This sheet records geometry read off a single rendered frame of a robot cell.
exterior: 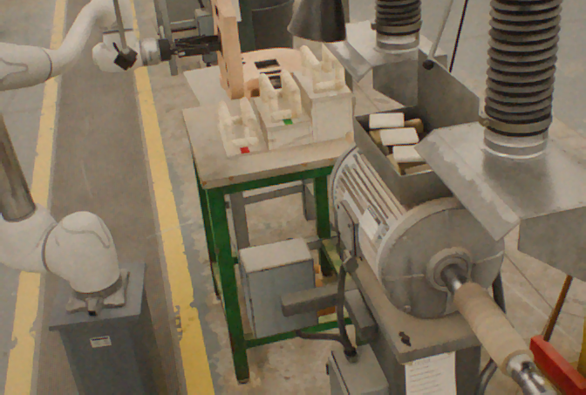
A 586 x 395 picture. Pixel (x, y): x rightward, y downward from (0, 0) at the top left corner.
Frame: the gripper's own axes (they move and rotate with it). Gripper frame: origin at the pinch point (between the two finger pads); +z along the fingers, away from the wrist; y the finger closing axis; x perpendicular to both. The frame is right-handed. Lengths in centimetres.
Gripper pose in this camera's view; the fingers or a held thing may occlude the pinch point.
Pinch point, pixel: (219, 42)
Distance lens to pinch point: 253.9
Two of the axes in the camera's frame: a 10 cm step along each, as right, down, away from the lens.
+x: -0.7, -8.7, -4.9
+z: 9.7, -1.7, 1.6
